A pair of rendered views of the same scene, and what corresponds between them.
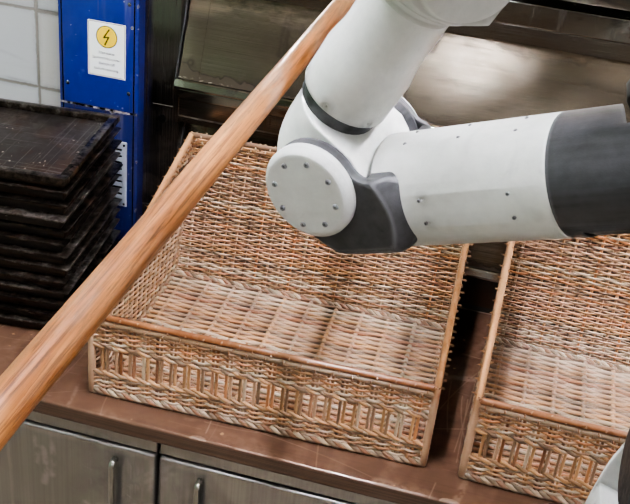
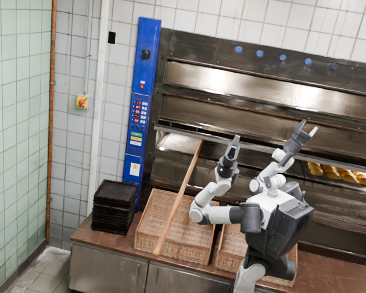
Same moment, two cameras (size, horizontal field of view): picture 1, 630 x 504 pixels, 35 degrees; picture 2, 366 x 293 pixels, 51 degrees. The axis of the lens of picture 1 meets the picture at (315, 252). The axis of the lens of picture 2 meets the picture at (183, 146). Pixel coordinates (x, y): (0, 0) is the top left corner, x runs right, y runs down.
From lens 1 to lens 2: 1.28 m
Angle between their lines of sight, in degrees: 9
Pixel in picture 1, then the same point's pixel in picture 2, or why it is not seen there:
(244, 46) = (166, 170)
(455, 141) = (216, 209)
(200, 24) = (156, 164)
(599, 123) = (236, 209)
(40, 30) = (118, 163)
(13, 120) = (114, 185)
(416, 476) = (205, 267)
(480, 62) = not seen: hidden behind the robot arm
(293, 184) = (193, 214)
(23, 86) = (112, 175)
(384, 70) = (207, 200)
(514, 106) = not seen: hidden behind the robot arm
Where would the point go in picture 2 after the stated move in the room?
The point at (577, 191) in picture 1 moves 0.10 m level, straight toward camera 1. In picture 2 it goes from (233, 218) to (230, 228)
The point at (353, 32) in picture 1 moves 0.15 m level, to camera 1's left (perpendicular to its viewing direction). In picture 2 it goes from (203, 195) to (174, 190)
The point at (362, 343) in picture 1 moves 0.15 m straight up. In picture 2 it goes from (192, 238) to (195, 222)
